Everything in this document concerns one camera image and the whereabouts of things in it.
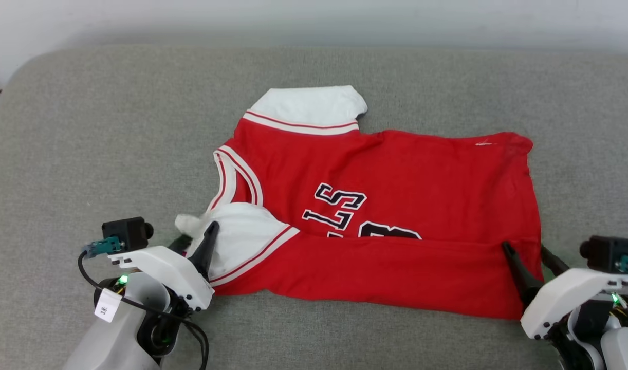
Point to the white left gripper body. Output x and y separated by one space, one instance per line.
165 264

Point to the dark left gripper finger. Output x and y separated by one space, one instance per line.
181 244
207 252

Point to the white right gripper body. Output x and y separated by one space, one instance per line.
566 295

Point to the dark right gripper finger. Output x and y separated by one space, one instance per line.
553 264
523 280

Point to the red and white basketball jersey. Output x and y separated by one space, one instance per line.
396 169

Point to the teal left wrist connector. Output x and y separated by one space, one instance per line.
102 247

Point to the white paper label tag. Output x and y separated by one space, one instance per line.
108 306

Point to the grey fabric sofa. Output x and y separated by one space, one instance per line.
88 154

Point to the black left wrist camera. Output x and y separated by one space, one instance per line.
126 231

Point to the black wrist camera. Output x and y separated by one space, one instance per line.
604 252
126 231

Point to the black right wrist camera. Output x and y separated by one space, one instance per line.
604 252

